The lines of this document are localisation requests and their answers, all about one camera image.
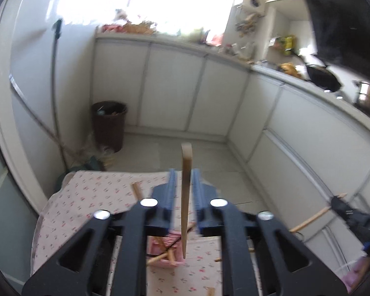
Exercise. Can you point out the tapered bamboo chopstick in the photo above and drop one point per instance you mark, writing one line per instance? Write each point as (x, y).
(186, 175)

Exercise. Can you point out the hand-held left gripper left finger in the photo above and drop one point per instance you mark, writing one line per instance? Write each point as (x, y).
(172, 197)

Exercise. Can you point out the black range hood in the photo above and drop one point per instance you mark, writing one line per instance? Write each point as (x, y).
(342, 27)

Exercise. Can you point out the black wok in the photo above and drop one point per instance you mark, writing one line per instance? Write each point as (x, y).
(323, 78)

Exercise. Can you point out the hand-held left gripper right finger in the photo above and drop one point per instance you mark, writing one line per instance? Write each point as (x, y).
(199, 197)

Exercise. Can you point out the pink perforated utensil holder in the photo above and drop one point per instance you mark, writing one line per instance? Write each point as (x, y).
(155, 248)

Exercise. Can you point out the cherry print tablecloth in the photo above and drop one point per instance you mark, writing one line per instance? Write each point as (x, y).
(89, 191)

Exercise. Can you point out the grey mop pole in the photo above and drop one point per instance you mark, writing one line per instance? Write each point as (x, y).
(58, 98)

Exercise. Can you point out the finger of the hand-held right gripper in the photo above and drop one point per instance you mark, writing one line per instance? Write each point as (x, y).
(357, 222)

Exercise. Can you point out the dark brown trash bin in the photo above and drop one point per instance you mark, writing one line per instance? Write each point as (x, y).
(109, 129)

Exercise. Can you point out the person's right hand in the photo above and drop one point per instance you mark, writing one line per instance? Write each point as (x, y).
(356, 277)

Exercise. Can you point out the dark green plastic object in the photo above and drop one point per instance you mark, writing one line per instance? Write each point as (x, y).
(95, 164)

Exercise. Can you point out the glass sliding door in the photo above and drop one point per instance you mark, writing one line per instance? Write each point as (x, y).
(6, 206)

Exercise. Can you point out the long bamboo chopstick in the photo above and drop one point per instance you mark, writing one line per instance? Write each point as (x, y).
(311, 219)

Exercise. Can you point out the yellow packet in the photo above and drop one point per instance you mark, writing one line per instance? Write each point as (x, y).
(287, 44)

